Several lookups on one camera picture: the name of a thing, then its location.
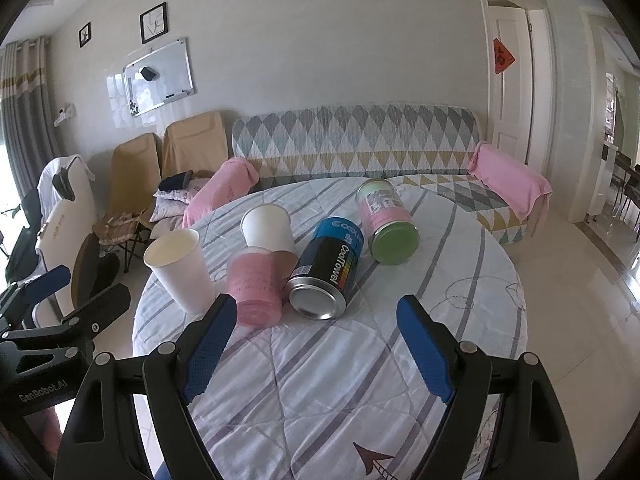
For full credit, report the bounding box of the tan folding chair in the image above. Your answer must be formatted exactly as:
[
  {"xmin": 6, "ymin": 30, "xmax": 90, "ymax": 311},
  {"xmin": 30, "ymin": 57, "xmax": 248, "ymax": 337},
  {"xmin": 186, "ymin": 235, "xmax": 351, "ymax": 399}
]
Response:
[
  {"xmin": 161, "ymin": 110, "xmax": 228, "ymax": 186},
  {"xmin": 100, "ymin": 132, "xmax": 163, "ymax": 271}
]

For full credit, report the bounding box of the white cabinet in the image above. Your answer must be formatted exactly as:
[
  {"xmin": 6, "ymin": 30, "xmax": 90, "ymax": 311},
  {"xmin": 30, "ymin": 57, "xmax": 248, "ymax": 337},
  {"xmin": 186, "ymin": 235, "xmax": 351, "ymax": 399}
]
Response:
[{"xmin": 587, "ymin": 142, "xmax": 621, "ymax": 223}]

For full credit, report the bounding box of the sofa with diamond-pattern cover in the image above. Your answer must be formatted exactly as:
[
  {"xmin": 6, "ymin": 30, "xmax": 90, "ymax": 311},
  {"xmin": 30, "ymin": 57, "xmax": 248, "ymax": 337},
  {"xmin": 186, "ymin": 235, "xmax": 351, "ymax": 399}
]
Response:
[{"xmin": 231, "ymin": 104, "xmax": 531, "ymax": 246}]

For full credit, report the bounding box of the beige seat cushion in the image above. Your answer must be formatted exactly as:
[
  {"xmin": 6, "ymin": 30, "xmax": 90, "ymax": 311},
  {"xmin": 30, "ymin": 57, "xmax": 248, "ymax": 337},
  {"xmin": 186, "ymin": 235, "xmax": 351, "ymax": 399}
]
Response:
[{"xmin": 92, "ymin": 210, "xmax": 151, "ymax": 246}]

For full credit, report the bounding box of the glossy white wall sheet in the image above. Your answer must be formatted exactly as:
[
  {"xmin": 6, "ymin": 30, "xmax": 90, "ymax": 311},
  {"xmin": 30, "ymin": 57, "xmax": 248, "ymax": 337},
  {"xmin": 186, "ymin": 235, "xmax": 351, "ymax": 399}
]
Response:
[{"xmin": 105, "ymin": 72, "xmax": 156, "ymax": 130}]

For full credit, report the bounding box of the floral cushion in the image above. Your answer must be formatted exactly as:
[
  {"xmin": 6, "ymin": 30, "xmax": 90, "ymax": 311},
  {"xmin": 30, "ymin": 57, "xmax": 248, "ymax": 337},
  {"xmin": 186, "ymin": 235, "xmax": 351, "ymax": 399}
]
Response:
[{"xmin": 150, "ymin": 176, "xmax": 211, "ymax": 223}]

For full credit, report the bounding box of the round table striped cloth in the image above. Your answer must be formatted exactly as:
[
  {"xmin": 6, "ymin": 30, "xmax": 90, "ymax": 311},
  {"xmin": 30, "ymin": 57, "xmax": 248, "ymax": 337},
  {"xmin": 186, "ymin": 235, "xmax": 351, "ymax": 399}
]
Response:
[{"xmin": 131, "ymin": 177, "xmax": 528, "ymax": 480}]

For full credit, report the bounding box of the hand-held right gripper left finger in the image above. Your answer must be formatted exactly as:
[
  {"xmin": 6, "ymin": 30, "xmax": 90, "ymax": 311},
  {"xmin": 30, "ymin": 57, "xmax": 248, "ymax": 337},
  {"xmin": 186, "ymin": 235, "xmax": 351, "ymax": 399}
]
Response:
[{"xmin": 54, "ymin": 294, "xmax": 238, "ymax": 480}]

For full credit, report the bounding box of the pink and green can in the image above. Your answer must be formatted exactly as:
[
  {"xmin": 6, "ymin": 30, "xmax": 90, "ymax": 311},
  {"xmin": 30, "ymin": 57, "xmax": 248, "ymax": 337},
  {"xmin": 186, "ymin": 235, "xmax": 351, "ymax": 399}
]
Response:
[{"xmin": 355, "ymin": 178, "xmax": 421, "ymax": 266}]

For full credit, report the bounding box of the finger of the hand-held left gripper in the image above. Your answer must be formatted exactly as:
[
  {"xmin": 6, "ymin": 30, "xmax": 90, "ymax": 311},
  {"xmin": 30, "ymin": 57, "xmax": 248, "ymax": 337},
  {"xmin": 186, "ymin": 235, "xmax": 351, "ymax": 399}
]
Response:
[
  {"xmin": 0, "ymin": 265, "xmax": 72, "ymax": 331},
  {"xmin": 0, "ymin": 284, "xmax": 132, "ymax": 361}
]

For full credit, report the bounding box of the pink plastic cup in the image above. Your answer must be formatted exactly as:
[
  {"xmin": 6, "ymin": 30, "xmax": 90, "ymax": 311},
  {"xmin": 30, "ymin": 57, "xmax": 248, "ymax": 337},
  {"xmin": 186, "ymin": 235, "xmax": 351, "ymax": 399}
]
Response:
[{"xmin": 226, "ymin": 246, "xmax": 284, "ymax": 327}]

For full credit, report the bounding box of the dark dining chair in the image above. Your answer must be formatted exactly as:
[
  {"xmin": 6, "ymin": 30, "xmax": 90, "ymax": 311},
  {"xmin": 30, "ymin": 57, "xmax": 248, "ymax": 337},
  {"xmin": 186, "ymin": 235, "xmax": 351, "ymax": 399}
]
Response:
[{"xmin": 610, "ymin": 152, "xmax": 640, "ymax": 221}]

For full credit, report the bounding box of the white door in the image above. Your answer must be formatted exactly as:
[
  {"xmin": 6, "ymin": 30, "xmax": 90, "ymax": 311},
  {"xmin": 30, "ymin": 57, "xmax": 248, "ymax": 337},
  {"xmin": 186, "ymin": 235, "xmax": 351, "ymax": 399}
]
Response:
[{"xmin": 487, "ymin": 5, "xmax": 536, "ymax": 166}]

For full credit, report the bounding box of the red door decoration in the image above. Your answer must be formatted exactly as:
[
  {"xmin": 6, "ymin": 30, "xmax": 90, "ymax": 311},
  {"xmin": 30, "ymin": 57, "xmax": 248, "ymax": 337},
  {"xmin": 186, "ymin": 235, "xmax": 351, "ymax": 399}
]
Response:
[{"xmin": 492, "ymin": 37, "xmax": 511, "ymax": 75}]

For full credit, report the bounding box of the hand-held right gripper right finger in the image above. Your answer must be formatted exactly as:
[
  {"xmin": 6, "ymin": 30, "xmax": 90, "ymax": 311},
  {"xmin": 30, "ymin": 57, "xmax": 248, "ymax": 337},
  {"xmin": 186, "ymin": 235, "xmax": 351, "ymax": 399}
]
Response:
[{"xmin": 396, "ymin": 294, "xmax": 583, "ymax": 480}]

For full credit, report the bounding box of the dark blue cloth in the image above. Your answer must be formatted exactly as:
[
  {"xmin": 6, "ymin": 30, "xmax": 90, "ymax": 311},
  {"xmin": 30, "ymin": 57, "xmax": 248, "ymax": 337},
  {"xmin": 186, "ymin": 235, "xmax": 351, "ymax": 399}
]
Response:
[{"xmin": 159, "ymin": 170, "xmax": 195, "ymax": 192}]

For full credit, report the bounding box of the brown office chair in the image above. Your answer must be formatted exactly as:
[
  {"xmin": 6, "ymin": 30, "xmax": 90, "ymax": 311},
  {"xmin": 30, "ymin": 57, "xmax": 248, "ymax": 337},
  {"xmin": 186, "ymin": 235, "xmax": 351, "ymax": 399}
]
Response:
[{"xmin": 70, "ymin": 232, "xmax": 121, "ymax": 306}]

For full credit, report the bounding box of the pink towel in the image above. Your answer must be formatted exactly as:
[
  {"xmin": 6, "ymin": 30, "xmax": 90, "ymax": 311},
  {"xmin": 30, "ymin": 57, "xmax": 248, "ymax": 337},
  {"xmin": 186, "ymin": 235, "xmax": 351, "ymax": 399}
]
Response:
[
  {"xmin": 181, "ymin": 157, "xmax": 261, "ymax": 228},
  {"xmin": 467, "ymin": 141, "xmax": 553, "ymax": 221}
]

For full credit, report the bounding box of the whiteboard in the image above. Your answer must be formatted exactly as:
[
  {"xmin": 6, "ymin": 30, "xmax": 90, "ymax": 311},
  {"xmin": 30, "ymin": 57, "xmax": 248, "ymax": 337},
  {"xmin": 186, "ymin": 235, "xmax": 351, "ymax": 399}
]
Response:
[{"xmin": 122, "ymin": 37, "xmax": 195, "ymax": 118}]

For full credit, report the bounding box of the grey curtain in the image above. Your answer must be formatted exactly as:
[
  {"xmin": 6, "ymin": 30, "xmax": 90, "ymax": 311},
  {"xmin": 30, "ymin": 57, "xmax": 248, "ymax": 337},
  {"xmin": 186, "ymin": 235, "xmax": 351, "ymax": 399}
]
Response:
[{"xmin": 0, "ymin": 37, "xmax": 63, "ymax": 201}]

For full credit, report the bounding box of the white paper cup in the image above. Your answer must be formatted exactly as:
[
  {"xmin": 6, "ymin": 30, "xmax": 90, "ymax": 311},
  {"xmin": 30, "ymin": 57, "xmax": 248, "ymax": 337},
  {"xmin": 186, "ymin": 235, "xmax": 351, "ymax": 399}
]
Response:
[
  {"xmin": 143, "ymin": 228, "xmax": 216, "ymax": 315},
  {"xmin": 240, "ymin": 204, "xmax": 297, "ymax": 253}
]

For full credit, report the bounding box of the person's left forearm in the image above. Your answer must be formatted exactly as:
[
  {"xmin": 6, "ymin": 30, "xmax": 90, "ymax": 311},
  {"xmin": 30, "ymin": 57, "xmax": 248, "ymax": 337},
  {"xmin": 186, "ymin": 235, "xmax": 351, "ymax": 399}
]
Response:
[{"xmin": 30, "ymin": 407, "xmax": 66, "ymax": 461}]

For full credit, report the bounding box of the black and blue can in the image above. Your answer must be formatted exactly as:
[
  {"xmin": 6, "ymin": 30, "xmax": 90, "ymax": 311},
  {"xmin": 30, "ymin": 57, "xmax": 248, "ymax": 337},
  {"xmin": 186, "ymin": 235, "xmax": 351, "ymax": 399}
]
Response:
[{"xmin": 286, "ymin": 216, "xmax": 372, "ymax": 321}]

